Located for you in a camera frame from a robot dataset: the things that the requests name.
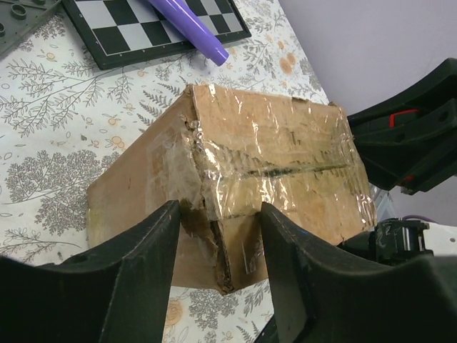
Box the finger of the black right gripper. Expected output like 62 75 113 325
356 99 456 195
348 58 456 127

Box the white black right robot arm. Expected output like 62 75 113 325
339 58 456 266

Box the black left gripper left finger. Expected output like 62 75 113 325
1 201 181 342

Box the purple toy microphone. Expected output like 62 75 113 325
149 0 229 66

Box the brown cardboard express box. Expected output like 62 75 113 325
87 84 376 294

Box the black white chessboard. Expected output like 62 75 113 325
62 0 251 70

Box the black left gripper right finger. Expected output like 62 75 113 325
259 203 456 342

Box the red black utility knife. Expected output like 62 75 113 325
389 109 421 128

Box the grey studded building plate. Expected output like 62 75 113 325
0 0 61 58

